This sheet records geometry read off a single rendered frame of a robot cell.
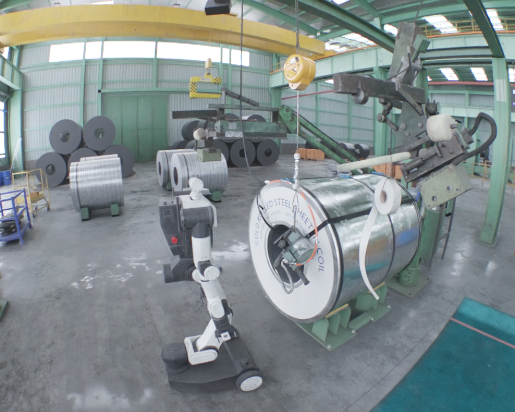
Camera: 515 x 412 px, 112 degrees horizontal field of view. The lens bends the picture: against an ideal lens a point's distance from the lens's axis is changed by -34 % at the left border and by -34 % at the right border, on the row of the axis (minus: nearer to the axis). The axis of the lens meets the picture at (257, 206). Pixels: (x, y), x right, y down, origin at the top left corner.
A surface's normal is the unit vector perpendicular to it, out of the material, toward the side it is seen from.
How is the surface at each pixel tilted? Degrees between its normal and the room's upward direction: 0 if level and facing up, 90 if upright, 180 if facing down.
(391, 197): 90
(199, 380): 0
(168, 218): 90
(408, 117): 90
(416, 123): 90
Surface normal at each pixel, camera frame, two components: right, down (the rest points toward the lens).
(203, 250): 0.38, 0.24
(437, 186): -0.86, 0.12
